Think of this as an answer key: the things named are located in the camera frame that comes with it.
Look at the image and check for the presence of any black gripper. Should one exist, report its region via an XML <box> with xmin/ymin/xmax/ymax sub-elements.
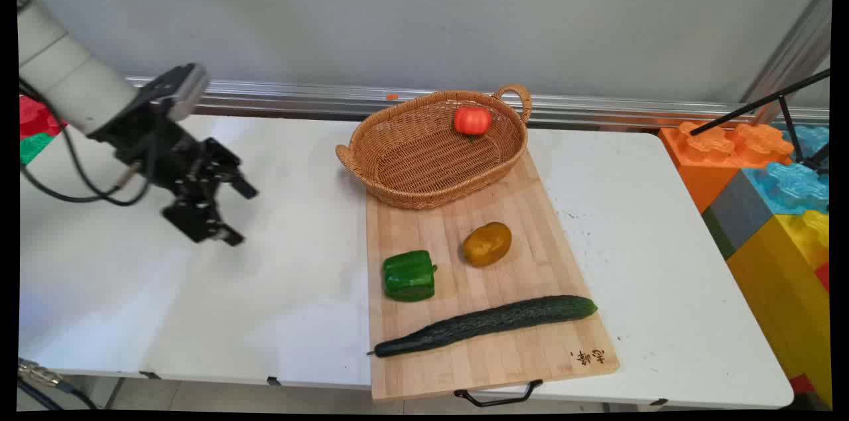
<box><xmin>88</xmin><ymin>100</ymin><xmax>259</xmax><ymax>247</ymax></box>

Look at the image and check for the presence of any green giant toy brick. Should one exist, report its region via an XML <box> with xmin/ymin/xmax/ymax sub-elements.
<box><xmin>19</xmin><ymin>132</ymin><xmax>55</xmax><ymax>166</ymax></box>

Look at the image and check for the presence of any red giant toy brick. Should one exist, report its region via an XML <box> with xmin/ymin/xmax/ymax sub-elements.
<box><xmin>19</xmin><ymin>95</ymin><xmax>68</xmax><ymax>141</ymax></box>

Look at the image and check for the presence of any green bell pepper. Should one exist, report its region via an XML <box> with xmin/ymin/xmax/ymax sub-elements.
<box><xmin>382</xmin><ymin>249</ymin><xmax>438</xmax><ymax>303</ymax></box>

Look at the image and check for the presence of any woven wicker basket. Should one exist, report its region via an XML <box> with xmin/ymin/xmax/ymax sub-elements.
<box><xmin>335</xmin><ymin>84</ymin><xmax>533</xmax><ymax>211</ymax></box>

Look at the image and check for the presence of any red tomato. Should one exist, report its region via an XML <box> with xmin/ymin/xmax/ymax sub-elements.
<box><xmin>453</xmin><ymin>105</ymin><xmax>493</xmax><ymax>142</ymax></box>

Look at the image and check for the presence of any brown potato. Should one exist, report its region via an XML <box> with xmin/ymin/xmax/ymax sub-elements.
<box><xmin>462</xmin><ymin>221</ymin><xmax>513</xmax><ymax>269</ymax></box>

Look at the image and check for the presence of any dark green cucumber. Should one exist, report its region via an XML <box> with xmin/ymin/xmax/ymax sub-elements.
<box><xmin>367</xmin><ymin>295</ymin><xmax>599</xmax><ymax>359</ymax></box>

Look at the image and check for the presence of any wooden cutting board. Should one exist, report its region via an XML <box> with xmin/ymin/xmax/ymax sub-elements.
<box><xmin>365</xmin><ymin>150</ymin><xmax>621</xmax><ymax>403</ymax></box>

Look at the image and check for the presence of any orange giant toy brick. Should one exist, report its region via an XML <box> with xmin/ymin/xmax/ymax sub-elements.
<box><xmin>657</xmin><ymin>120</ymin><xmax>795</xmax><ymax>215</ymax></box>

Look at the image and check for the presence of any grey giant toy brick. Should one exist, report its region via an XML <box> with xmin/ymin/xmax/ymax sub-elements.
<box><xmin>701</xmin><ymin>169</ymin><xmax>778</xmax><ymax>261</ymax></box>

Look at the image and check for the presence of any black tripod stand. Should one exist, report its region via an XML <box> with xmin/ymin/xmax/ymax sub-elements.
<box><xmin>689</xmin><ymin>68</ymin><xmax>832</xmax><ymax>174</ymax></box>

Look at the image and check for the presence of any blue giant toy brick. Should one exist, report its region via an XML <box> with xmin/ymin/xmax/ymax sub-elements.
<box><xmin>742</xmin><ymin>124</ymin><xmax>831</xmax><ymax>217</ymax></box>

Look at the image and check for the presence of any yellow giant toy brick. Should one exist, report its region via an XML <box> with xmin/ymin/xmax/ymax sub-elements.
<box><xmin>726</xmin><ymin>209</ymin><xmax>832</xmax><ymax>408</ymax></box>

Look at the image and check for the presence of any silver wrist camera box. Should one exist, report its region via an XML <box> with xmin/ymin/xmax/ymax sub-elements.
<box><xmin>136</xmin><ymin>63</ymin><xmax>210</xmax><ymax>123</ymax></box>

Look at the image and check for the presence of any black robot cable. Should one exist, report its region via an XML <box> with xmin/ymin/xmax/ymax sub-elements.
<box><xmin>19</xmin><ymin>78</ymin><xmax>160</xmax><ymax>207</ymax></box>

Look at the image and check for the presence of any aluminium frame rail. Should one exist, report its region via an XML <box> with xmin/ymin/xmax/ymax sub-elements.
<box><xmin>123</xmin><ymin>76</ymin><xmax>831</xmax><ymax>131</ymax></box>

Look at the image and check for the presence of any black metal board handle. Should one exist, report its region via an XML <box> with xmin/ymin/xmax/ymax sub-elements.
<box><xmin>454</xmin><ymin>379</ymin><xmax>545</xmax><ymax>408</ymax></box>

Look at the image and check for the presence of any aluminium frame post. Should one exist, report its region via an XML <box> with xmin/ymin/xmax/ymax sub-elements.
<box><xmin>739</xmin><ymin>0</ymin><xmax>834</xmax><ymax>125</ymax></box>

